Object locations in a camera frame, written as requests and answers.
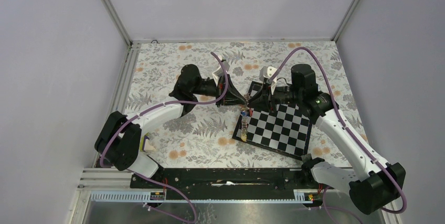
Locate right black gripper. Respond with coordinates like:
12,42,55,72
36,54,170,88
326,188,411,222
247,81,302,113

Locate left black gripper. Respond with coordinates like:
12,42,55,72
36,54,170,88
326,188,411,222
192,74,247,108

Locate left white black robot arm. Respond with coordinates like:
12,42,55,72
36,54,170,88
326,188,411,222
94,62,246,188

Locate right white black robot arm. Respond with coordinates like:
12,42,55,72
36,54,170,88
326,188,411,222
248,64,406,215

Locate floral patterned table mat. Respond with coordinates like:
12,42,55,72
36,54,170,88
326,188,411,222
122,41,366,168

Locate black white checkerboard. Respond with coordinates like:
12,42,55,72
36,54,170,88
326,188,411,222
231,81,313,161

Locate yellow purple white small object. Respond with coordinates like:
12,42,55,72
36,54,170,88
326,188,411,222
139,135,156,152

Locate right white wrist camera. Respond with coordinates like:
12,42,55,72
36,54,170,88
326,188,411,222
259,66,278,94

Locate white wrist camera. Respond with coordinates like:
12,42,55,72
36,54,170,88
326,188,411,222
211,60,230,84
259,66,278,94

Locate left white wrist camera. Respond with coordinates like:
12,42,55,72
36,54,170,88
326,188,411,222
211,60,230,84

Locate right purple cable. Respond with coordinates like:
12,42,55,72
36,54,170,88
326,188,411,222
274,47,408,224

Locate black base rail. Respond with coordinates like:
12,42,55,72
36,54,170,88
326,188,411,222
130,168,326,201

